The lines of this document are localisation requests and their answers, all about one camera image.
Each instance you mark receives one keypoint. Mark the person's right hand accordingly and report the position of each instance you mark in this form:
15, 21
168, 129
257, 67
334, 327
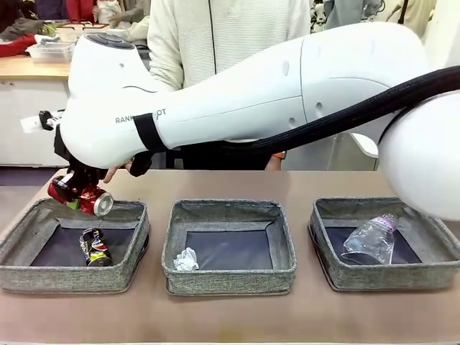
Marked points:
116, 170

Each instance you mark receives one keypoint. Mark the person in cream jacket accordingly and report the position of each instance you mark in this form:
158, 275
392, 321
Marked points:
417, 14

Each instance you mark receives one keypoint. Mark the white paper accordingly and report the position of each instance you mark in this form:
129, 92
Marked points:
187, 259

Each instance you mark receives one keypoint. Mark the person in purple top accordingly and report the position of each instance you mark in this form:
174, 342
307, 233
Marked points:
52, 3

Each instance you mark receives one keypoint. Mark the dark grey cloth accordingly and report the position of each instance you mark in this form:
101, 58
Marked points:
21, 28

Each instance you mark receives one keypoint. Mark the grey fabric basket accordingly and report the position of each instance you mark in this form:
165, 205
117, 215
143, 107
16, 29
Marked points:
388, 275
72, 278
230, 280

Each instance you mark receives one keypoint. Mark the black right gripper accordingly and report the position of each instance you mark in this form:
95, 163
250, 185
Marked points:
63, 151

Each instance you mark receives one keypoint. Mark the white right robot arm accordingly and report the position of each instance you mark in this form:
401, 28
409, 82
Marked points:
251, 90

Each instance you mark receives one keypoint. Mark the clear plastic cup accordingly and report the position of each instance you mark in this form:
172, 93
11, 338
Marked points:
370, 240

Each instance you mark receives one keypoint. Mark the white plastic crate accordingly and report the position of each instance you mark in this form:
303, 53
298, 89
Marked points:
46, 54

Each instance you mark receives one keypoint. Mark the white counter with wooden top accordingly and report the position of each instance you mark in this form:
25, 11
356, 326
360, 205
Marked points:
28, 151

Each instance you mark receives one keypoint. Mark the white box with brown rim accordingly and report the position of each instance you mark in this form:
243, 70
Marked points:
72, 30

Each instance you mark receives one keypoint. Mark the red cloth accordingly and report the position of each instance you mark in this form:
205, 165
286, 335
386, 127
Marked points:
14, 46

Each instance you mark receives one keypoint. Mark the person in red top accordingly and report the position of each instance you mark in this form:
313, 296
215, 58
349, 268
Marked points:
81, 9

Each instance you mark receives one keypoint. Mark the person's left hand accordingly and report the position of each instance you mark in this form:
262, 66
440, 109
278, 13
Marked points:
273, 164

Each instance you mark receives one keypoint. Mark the crushed red drink can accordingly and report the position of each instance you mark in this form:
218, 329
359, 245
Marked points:
90, 201

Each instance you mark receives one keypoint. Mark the crushed dark Pepsi can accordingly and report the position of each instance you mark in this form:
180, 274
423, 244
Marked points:
95, 248

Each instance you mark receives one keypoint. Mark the person in light blue shirt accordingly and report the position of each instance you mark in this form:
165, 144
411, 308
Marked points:
352, 10

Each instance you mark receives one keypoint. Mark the person in white sweater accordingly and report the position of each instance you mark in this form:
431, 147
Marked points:
223, 36

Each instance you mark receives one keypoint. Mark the orange wristwatch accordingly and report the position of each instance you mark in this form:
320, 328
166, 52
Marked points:
278, 155

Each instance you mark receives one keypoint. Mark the clear plastic water bottle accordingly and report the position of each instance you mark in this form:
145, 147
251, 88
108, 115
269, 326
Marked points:
390, 221

